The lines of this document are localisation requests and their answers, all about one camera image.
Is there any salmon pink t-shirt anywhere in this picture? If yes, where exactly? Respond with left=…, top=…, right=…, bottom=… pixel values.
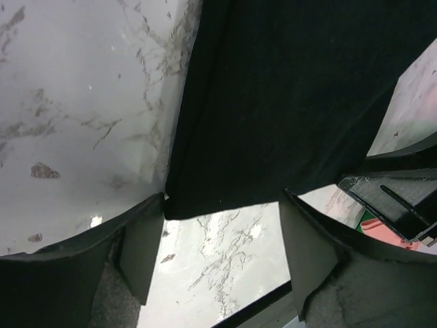
left=360, top=218, right=421, bottom=251

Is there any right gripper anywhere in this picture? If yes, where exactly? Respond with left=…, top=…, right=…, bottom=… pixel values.
left=337, top=145, right=436, bottom=246

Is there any black t-shirt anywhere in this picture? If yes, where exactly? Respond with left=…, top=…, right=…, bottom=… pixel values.
left=165, top=1, right=436, bottom=220

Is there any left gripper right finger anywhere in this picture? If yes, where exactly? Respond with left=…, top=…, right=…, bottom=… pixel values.
left=280, top=191, right=436, bottom=327

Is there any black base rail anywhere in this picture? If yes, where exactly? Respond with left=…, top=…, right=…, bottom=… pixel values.
left=214, top=281, right=297, bottom=328

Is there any green plastic bin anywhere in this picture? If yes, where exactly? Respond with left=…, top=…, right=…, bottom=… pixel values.
left=356, top=210, right=375, bottom=232

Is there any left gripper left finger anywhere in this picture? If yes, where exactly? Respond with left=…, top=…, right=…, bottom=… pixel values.
left=1, top=193, right=165, bottom=327

